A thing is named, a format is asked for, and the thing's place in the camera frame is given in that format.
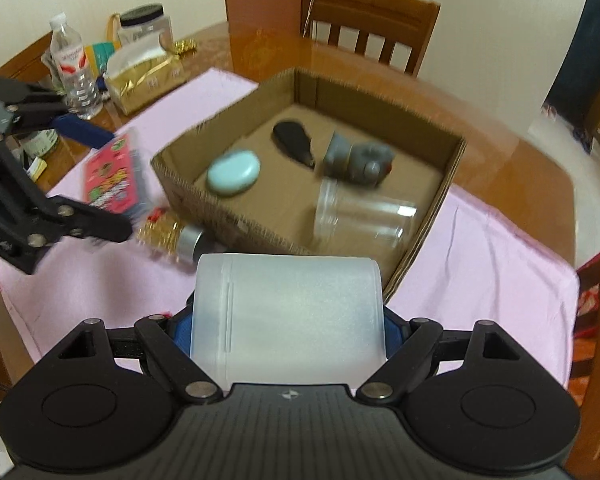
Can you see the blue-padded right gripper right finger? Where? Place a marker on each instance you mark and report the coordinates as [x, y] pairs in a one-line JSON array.
[[411, 346]]

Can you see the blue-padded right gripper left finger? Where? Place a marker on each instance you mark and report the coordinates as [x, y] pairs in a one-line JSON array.
[[171, 367]]

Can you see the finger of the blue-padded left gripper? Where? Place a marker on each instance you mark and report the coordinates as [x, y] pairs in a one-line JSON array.
[[81, 131], [87, 227]]

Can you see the pink card pack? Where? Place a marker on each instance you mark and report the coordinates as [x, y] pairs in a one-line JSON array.
[[114, 177]]

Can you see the white plastic jar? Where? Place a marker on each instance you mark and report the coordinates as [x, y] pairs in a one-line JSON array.
[[288, 320]]

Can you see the glass bottle of yellow capsules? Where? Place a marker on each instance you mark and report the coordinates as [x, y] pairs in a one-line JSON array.
[[168, 234]]

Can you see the clear plastic jar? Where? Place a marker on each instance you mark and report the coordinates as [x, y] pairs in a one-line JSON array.
[[349, 216]]

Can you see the teal round case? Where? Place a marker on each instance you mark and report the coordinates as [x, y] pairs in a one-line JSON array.
[[233, 173]]

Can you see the grey elephant toy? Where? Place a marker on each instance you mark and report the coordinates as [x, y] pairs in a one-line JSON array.
[[362, 163]]

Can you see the black teardrop mirror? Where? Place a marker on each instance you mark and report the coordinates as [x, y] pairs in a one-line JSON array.
[[291, 138]]

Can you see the clear water bottle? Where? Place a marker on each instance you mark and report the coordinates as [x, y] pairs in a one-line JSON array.
[[71, 62]]

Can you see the dark-lidded small jar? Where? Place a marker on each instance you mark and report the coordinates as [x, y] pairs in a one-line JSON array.
[[38, 143]]

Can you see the yellow sticky note pad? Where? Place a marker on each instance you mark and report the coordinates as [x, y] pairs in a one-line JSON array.
[[36, 168]]

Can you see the gold tissue pack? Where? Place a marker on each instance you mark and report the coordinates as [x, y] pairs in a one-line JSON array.
[[142, 72]]

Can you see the pink table cloth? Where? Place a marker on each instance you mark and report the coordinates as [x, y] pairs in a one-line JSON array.
[[474, 264]]

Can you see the black-lidded clear jar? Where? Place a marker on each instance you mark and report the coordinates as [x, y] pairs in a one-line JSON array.
[[143, 21]]

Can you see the brown cardboard box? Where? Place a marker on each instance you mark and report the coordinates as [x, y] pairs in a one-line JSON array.
[[276, 214]]

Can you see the wooden chair far side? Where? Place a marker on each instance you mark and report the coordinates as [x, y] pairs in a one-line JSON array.
[[409, 23]]

